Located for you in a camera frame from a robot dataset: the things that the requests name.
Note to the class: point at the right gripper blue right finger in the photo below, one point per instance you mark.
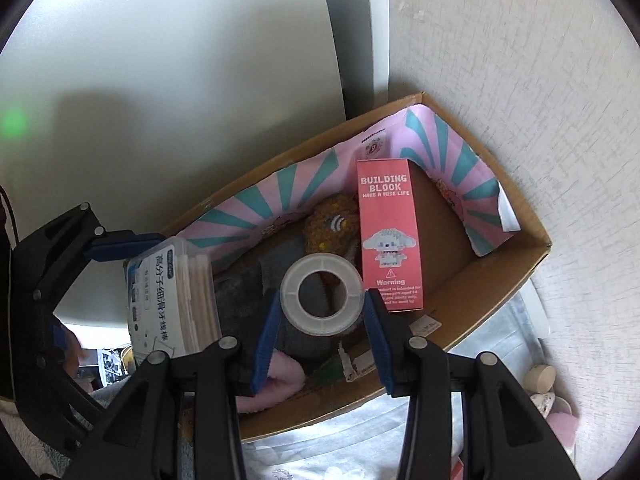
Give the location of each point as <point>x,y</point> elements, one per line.
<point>387,336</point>

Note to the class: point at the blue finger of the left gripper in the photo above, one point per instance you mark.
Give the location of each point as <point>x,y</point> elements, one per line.
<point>122,245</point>

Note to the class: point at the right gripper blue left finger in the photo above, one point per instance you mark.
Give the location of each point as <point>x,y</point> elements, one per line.
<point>266,340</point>

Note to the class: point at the pink fluffy headband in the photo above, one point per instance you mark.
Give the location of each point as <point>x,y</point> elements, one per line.
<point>285,378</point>

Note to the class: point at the clear tape roll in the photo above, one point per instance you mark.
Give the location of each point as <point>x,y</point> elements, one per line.
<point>322,295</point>

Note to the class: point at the pink building block box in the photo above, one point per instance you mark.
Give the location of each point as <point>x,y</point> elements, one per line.
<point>390,242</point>

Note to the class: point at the brown plush bear toy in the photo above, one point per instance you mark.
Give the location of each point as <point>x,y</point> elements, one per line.
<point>333,226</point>

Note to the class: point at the beige round lid jar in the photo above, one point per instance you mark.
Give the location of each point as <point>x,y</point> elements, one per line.
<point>540,379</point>

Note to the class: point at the cream spotted plush toy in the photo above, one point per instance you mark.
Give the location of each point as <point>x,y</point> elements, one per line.
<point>543,402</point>

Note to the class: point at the pink fluffy slipper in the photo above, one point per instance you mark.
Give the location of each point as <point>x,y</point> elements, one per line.
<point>565,427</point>

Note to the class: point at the person's left hand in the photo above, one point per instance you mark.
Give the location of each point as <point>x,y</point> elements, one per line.
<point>73,352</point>

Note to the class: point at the grey door frame strip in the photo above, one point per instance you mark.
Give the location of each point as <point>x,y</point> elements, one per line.
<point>361,32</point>

